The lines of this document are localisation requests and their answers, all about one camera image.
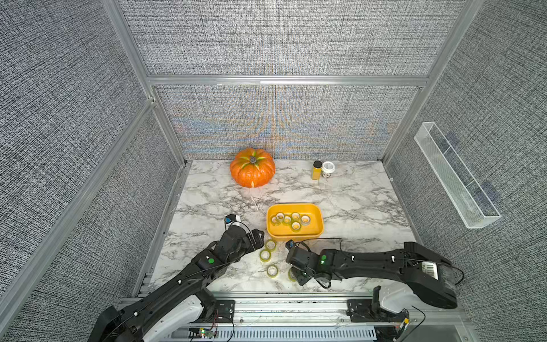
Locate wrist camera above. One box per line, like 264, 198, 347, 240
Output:
224, 214, 241, 225
285, 239, 299, 251

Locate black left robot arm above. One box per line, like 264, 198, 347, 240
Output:
88, 222, 264, 341

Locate yellow plastic storage box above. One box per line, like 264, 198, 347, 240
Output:
266, 202, 324, 241

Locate clear acrylic wall shelf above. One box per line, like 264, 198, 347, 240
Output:
414, 122, 501, 229

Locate yellow juice bottle black cap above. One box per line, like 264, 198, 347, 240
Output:
311, 160, 323, 180

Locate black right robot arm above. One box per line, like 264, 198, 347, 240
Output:
286, 240, 457, 309

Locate front rail base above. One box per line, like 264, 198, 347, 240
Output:
115, 292, 479, 342

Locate orange pumpkin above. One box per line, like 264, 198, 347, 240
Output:
229, 148, 276, 188

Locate small white lidded jar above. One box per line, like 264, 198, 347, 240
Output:
321, 161, 336, 178

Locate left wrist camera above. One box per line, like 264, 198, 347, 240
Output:
224, 214, 241, 225

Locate aluminium frame rails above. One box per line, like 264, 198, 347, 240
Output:
1, 1, 483, 331

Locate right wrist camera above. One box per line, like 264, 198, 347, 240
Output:
285, 239, 299, 251

